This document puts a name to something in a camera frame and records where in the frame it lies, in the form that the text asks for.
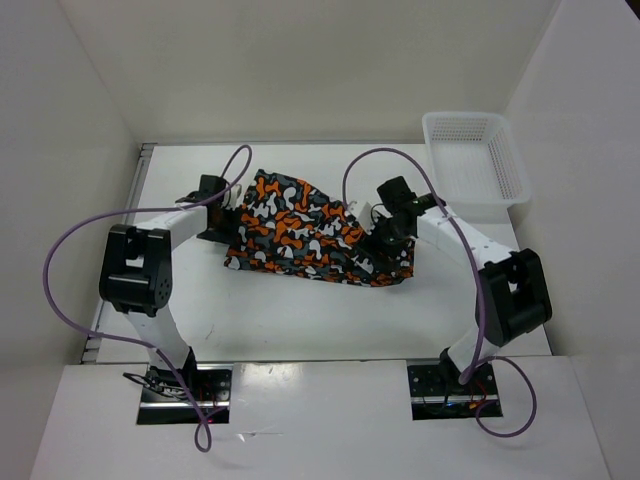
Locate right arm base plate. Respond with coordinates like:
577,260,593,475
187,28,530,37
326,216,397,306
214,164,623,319
407,359,503,421

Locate camouflage orange black shorts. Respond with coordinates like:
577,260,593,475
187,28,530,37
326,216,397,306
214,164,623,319
224,169,415,287

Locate aluminium table edge rail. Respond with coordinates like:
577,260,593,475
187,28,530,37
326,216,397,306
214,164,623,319
79,142,157,364

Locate white plastic basket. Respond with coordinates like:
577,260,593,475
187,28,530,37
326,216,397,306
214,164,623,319
422,112,531,221

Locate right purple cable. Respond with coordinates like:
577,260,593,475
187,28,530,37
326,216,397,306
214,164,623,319
341,147,538,438

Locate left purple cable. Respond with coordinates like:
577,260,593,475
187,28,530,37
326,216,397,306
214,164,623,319
43,144,253,453

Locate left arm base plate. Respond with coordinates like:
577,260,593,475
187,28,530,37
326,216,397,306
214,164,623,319
123,363,233,425

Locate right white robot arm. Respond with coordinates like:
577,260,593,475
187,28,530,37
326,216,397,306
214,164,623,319
370,176,552,393

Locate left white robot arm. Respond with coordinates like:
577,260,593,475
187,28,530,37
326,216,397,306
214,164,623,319
99,175,242,400

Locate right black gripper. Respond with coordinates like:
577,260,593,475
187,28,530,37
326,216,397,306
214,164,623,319
355,210,411,272

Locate purple cable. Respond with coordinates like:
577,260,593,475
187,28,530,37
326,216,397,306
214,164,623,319
341,147,538,438
43,144,253,453

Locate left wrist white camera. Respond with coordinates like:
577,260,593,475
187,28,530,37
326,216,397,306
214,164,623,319
220,184,243,210

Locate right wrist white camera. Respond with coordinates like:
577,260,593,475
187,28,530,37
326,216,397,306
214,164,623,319
347,201,376,234

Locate wrist white camera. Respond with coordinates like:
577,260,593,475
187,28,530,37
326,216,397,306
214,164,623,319
347,201,376,234
220,184,243,210

